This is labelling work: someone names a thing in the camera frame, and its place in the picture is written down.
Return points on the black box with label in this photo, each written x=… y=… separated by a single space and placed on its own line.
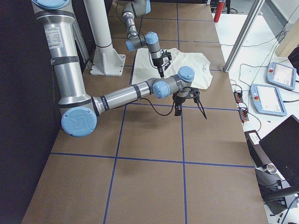
x=256 y=152

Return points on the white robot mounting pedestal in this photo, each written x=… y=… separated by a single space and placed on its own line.
x=106 y=61

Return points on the near blue teach pendant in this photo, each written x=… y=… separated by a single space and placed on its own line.
x=267 y=100

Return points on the aluminium frame post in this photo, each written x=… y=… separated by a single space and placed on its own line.
x=255 y=9

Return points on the red cylinder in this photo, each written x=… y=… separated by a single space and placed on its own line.
x=219 y=9

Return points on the near orange connector board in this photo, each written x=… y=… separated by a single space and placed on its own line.
x=243 y=113

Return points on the far orange connector board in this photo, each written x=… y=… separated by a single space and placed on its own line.
x=238 y=96

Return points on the metal cup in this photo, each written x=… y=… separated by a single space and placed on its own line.
x=269 y=168

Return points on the black monitor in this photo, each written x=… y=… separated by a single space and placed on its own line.
x=281 y=146

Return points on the wooden beam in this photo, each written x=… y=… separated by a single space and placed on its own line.
x=290 y=42

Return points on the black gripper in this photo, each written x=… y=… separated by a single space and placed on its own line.
x=178 y=100
x=156 y=62

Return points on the orange connector board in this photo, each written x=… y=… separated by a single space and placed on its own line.
x=238 y=96
x=243 y=113

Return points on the blue teach pendant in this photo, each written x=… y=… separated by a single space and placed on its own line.
x=267 y=100
x=281 y=75

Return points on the far blue teach pendant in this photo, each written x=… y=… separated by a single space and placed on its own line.
x=281 y=75

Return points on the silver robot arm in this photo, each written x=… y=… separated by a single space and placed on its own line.
x=136 y=39
x=79 y=110

